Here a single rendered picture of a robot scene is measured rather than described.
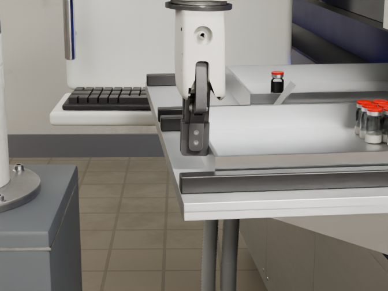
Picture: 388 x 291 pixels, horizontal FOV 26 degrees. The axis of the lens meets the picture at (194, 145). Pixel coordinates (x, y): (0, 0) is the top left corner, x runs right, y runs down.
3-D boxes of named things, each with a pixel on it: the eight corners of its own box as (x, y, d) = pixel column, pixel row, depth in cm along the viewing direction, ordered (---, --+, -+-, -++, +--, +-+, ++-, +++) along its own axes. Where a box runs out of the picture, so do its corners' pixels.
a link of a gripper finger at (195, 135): (213, 104, 93) (211, 161, 95) (209, 98, 96) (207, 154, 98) (185, 104, 93) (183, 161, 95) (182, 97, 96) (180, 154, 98)
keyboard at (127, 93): (260, 96, 179) (260, 85, 178) (265, 111, 165) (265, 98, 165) (72, 96, 179) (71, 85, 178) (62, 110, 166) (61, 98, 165)
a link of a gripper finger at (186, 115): (214, 101, 91) (208, 125, 96) (211, 64, 93) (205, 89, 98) (188, 101, 91) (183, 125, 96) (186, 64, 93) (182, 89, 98)
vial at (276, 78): (282, 97, 139) (282, 72, 138) (284, 100, 137) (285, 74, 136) (268, 98, 139) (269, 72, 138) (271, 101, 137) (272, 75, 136)
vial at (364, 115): (373, 135, 115) (375, 103, 114) (378, 140, 113) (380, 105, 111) (357, 136, 114) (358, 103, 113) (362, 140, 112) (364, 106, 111)
